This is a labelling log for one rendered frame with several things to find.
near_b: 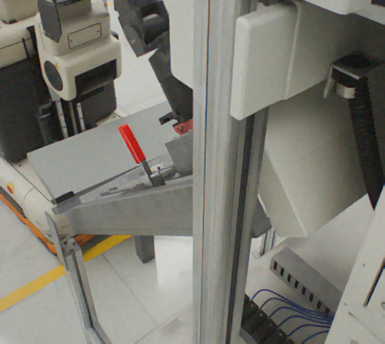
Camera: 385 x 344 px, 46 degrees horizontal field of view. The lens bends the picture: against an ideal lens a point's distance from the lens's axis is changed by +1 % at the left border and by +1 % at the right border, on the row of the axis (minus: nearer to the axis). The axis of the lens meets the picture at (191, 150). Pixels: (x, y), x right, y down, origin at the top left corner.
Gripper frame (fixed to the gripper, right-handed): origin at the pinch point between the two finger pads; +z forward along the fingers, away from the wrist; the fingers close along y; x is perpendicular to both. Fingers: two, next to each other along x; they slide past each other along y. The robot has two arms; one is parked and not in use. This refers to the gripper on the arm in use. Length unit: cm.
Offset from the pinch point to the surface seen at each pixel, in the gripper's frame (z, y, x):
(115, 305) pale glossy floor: 41, -8, 94
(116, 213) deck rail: 1.9, -21.1, -1.4
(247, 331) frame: 34.7, -6.0, 6.4
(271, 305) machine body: 35.8, 3.7, 10.5
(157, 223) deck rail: 4.2, -21.0, -16.0
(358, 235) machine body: 36, 33, 11
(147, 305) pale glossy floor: 46, 1, 89
